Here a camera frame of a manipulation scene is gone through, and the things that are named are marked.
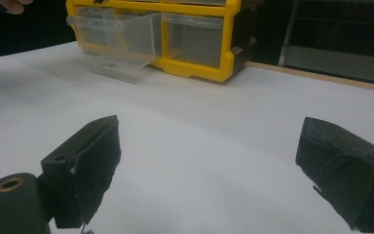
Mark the pulled-out clear plastic drawer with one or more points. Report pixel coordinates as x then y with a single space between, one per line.
139 39

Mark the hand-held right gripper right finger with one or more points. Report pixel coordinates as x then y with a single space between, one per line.
347 172

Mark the grey metal stand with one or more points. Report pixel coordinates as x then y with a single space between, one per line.
334 61

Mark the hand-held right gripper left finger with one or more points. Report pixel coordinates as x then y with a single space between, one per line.
87 165

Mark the yellow black drawer cabinet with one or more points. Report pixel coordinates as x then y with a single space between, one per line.
229 39

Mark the set of closed clear drawers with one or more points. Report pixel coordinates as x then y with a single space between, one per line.
193 40

